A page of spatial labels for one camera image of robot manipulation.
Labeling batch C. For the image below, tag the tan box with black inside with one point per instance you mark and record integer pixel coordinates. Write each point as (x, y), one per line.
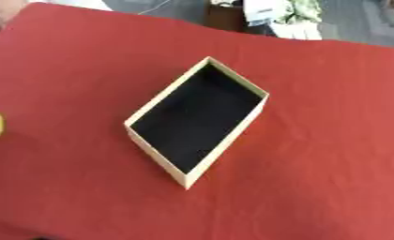
(195, 122)

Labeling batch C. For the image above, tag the dark brown cabinet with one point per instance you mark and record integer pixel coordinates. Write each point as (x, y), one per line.
(225, 17)

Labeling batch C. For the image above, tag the white and green bag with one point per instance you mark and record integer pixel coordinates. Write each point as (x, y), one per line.
(293, 15)

